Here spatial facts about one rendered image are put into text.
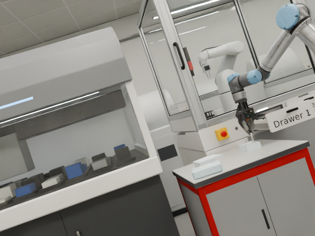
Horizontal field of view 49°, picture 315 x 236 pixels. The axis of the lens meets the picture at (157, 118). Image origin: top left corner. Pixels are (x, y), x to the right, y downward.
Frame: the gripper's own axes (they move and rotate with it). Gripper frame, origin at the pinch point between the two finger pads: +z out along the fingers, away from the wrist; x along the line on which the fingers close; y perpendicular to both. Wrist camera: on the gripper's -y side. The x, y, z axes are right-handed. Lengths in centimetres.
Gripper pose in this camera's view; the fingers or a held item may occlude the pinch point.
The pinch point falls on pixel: (250, 132)
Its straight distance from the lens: 209.3
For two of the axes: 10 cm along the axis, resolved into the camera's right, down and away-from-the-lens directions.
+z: 3.2, 9.5, 0.0
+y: 1.1, -0.4, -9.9
